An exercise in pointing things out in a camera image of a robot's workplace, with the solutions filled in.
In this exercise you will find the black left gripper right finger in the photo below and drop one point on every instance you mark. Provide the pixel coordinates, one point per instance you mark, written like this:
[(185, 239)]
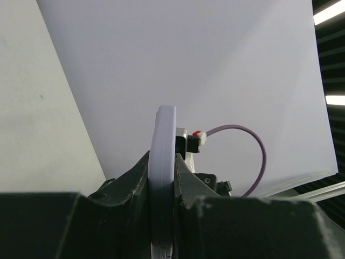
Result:
[(208, 225)]

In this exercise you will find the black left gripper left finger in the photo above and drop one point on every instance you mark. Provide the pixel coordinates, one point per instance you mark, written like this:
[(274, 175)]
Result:
[(113, 222)]

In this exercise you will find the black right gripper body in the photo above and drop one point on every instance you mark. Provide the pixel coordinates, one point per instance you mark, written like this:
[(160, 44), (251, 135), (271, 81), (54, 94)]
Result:
[(222, 188)]

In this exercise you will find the phone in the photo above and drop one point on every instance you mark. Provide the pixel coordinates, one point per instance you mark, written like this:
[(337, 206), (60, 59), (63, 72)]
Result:
[(161, 182)]

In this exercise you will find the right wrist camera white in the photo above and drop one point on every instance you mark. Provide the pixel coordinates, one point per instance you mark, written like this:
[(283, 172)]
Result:
[(187, 145)]

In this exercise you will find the aluminium frame rail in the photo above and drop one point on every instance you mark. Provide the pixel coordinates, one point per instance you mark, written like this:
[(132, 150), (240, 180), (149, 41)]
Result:
[(322, 193)]

